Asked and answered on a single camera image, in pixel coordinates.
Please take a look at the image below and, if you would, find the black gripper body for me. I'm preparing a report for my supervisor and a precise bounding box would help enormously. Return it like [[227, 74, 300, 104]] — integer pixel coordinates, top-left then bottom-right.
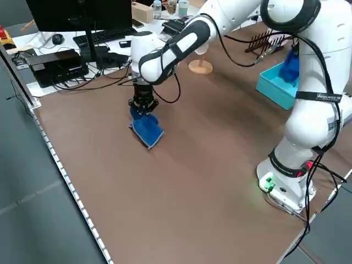
[[131, 82, 156, 104]]

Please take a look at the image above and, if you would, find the blue square rag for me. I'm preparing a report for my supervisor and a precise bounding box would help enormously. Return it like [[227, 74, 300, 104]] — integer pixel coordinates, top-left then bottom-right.
[[279, 46, 300, 87], [128, 107, 165, 151]]

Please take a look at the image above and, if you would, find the wooden mug stand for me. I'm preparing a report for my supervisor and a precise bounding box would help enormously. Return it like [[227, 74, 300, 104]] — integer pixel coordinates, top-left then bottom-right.
[[189, 52, 213, 74]]

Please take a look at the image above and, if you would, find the black mini computer box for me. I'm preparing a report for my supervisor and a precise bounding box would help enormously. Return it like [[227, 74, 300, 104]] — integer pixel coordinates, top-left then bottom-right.
[[29, 49, 89, 89]]

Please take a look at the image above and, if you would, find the dark wooden dish rack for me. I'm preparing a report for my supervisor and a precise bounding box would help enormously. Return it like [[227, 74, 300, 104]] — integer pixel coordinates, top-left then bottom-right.
[[244, 29, 292, 54]]

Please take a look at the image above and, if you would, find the cyan plastic box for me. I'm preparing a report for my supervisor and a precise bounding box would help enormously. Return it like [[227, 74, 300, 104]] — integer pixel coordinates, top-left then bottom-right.
[[255, 62, 300, 111]]

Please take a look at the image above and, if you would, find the black keyboard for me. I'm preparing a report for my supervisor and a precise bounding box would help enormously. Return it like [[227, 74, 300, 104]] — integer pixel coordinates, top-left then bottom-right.
[[73, 27, 139, 48]]

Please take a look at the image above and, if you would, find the wooden block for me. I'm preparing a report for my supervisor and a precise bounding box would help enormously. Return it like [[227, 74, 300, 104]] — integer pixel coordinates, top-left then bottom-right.
[[131, 3, 153, 24]]

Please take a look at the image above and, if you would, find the clear plastic bottle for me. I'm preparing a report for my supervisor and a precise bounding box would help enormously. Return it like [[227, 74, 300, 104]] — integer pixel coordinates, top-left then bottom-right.
[[152, 0, 163, 18]]

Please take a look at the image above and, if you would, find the pale green cup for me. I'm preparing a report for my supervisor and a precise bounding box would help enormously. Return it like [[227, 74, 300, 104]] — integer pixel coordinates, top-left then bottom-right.
[[178, 0, 190, 16]]

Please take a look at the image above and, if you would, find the black computer monitor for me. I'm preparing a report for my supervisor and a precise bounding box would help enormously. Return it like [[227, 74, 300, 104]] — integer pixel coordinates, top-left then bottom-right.
[[25, 0, 133, 69]]

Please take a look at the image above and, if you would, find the white table edge strip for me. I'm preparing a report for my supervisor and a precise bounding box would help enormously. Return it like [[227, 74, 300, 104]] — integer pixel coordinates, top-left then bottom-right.
[[30, 106, 114, 264]]

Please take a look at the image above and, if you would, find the red emergency stop button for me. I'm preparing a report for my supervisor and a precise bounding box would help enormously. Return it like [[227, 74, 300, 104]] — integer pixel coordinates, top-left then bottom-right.
[[0, 26, 14, 51]]

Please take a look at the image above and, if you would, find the aluminium table frame rail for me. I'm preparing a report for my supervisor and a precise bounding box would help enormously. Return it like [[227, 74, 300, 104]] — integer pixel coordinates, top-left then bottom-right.
[[0, 43, 42, 111]]

